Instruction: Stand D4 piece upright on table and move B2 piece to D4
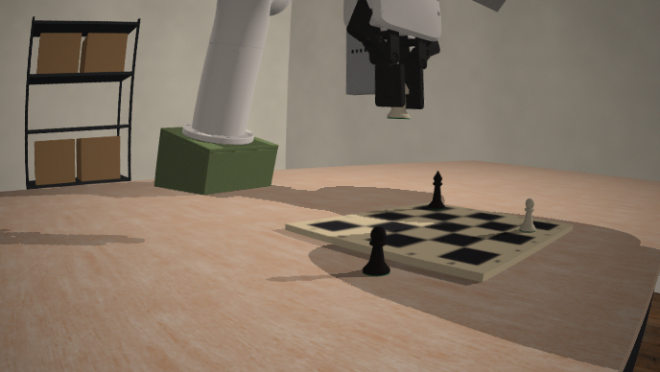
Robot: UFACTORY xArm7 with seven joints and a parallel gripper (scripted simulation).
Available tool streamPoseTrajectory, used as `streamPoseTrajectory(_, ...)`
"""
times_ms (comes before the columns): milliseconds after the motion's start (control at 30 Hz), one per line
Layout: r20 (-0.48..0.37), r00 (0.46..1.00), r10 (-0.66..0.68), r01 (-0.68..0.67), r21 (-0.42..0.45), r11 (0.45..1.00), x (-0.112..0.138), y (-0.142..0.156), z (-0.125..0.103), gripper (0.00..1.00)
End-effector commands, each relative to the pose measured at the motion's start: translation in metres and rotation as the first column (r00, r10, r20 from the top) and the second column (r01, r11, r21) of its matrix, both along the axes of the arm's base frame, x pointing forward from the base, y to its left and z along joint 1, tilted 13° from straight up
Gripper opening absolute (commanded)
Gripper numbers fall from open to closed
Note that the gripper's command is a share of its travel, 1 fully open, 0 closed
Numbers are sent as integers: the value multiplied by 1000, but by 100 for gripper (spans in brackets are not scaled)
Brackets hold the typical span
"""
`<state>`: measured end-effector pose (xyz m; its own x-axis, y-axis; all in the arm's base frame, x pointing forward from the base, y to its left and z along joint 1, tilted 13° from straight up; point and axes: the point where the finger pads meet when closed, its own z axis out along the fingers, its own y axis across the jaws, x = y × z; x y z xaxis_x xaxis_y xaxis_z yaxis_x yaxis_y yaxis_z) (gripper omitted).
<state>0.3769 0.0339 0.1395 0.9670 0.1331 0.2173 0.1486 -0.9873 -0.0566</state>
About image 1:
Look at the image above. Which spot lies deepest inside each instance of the black pawn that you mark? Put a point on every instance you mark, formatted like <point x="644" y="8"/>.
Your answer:
<point x="377" y="265"/>

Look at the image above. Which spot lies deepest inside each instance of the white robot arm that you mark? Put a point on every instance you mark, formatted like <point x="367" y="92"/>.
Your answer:
<point x="230" y="72"/>

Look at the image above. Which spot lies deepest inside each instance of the white knight chess piece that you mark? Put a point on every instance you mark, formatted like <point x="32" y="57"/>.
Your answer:
<point x="399" y="112"/>

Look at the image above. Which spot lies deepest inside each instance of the white pawn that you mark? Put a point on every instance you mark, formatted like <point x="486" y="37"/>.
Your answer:
<point x="527" y="225"/>

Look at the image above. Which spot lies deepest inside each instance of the chessboard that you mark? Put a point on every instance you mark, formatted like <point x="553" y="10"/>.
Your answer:
<point x="464" y="242"/>

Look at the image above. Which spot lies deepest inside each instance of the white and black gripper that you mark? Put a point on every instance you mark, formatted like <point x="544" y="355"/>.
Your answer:
<point x="413" y="17"/>

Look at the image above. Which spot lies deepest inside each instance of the black bishop chess piece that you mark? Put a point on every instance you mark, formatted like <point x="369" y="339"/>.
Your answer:
<point x="436" y="203"/>

